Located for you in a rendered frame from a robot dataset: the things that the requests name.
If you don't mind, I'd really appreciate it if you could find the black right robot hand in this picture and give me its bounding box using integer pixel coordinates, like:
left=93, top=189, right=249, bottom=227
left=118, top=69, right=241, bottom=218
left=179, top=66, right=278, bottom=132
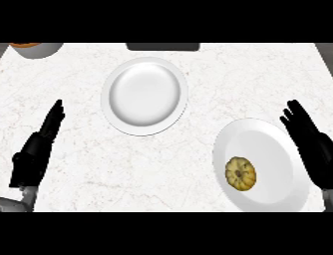
left=278, top=99, right=333, bottom=191

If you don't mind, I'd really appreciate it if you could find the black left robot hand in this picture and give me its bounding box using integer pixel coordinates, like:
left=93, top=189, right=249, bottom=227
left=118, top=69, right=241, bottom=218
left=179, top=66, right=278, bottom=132
left=7, top=99, right=67, bottom=189

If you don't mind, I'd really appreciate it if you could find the white oval plate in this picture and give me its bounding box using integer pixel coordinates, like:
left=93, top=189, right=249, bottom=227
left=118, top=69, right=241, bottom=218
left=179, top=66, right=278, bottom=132
left=210, top=118, right=311, bottom=213
left=99, top=56, right=189, bottom=137

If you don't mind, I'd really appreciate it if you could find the dark grey flat object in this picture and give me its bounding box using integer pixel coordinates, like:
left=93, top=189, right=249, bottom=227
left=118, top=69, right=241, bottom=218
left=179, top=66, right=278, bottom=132
left=126, top=43, right=201, bottom=52

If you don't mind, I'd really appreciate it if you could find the yellow squash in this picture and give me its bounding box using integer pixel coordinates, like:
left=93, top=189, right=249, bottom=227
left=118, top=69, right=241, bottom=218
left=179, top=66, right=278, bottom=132
left=223, top=155, right=257, bottom=192

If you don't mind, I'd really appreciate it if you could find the grey bowl with orange contents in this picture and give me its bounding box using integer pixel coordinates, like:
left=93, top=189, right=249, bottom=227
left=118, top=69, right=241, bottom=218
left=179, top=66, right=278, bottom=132
left=7, top=43, right=65, bottom=60

